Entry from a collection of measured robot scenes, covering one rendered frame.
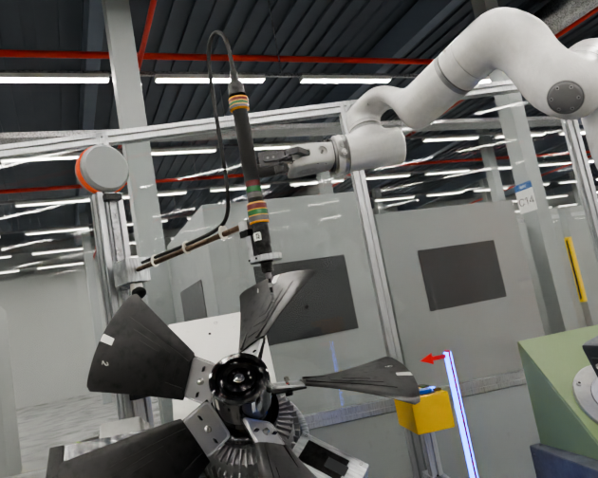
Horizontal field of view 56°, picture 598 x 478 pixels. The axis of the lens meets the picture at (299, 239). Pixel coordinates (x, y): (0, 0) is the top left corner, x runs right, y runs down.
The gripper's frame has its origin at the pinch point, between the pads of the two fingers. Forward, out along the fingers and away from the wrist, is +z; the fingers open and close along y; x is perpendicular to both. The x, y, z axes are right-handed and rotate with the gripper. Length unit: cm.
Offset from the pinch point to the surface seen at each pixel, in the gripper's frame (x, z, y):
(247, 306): -28.8, 8.0, 20.5
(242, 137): 6.3, 3.6, -2.0
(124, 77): 231, 77, 420
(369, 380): -49, -13, -5
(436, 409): -62, -34, 21
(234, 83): 18.4, 3.3, -2.1
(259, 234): -15.3, 3.6, -2.1
